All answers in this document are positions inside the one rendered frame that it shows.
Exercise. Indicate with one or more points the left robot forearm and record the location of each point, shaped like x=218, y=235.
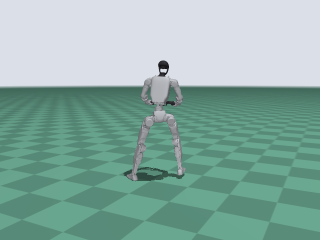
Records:
x=147, y=101

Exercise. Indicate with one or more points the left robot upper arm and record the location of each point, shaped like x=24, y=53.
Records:
x=145, y=88

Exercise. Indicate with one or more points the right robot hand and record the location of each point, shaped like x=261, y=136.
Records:
x=170, y=102

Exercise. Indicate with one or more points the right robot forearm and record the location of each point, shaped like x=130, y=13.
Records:
x=177, y=103

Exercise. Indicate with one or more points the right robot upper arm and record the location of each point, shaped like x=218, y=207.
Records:
x=174, y=83

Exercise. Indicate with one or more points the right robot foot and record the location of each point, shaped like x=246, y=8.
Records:
x=181, y=171

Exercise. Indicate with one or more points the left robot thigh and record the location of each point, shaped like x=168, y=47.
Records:
x=144, y=131

